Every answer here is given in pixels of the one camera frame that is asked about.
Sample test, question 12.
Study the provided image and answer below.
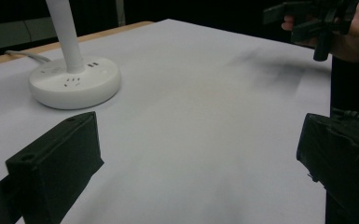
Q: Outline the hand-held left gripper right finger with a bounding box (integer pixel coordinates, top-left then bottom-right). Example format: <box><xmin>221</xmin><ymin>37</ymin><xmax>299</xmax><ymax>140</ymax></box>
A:
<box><xmin>296</xmin><ymin>112</ymin><xmax>359</xmax><ymax>224</ymax></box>

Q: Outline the white lamp cable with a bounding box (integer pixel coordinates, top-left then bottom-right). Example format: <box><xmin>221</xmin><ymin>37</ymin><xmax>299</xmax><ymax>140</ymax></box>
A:
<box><xmin>4</xmin><ymin>49</ymin><xmax>52</xmax><ymax>63</ymax></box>

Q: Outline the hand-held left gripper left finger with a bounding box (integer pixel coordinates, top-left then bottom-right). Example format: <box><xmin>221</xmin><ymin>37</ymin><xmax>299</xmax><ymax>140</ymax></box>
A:
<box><xmin>5</xmin><ymin>111</ymin><xmax>104</xmax><ymax>224</ymax></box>

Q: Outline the white desk lamp base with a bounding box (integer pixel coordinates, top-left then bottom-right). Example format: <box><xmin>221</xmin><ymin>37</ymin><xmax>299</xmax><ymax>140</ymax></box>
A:
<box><xmin>28</xmin><ymin>0</ymin><xmax>122</xmax><ymax>110</ymax></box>

